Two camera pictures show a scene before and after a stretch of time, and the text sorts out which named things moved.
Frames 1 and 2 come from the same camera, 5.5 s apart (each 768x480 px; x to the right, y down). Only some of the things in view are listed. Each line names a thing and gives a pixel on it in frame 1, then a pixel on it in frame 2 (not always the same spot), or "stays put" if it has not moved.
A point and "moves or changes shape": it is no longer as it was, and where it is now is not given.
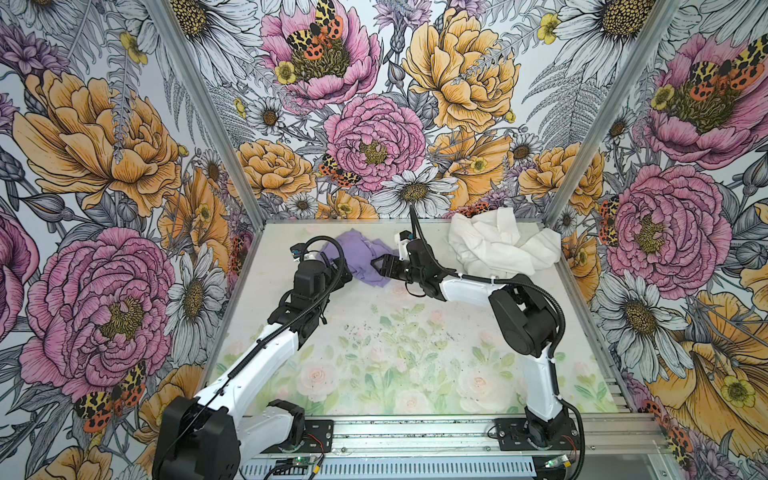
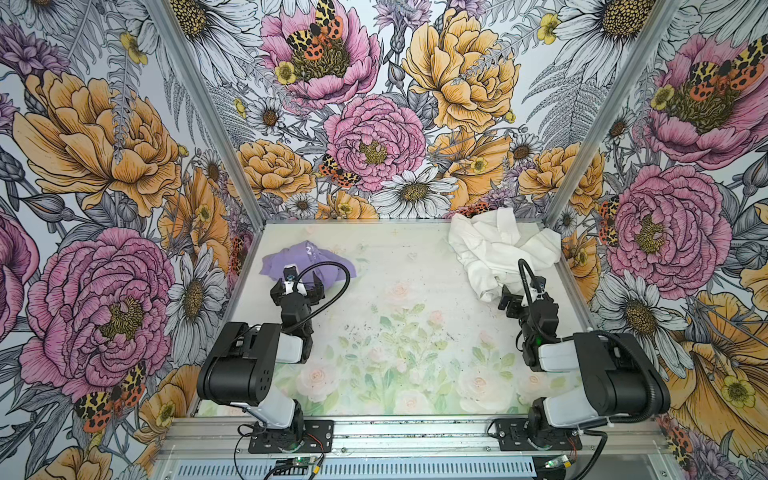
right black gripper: (388, 261) -> (515, 303)
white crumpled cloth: (490, 242) stays put
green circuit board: (304, 460) stays put
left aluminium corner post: (208, 107) stays put
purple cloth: (358, 251) moves or changes shape
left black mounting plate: (318, 437) stays put
